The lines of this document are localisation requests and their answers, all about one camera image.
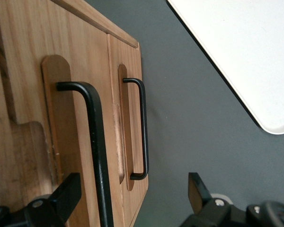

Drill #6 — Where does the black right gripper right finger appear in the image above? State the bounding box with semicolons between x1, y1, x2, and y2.
188;172;229;227

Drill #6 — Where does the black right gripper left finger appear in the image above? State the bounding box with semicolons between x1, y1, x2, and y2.
25;172;82;227

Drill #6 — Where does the black metal drawer handle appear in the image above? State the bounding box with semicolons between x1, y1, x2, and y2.
56;81;115;227
122;78;150;181

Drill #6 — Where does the wooden drawer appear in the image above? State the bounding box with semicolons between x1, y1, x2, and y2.
13;0;125;227
106;34;150;227

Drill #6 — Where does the wooden drawer cabinet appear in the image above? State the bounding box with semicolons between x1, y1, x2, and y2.
0;0;142;206

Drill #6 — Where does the cream rectangular tray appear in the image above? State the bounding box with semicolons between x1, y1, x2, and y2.
167;0;284;136

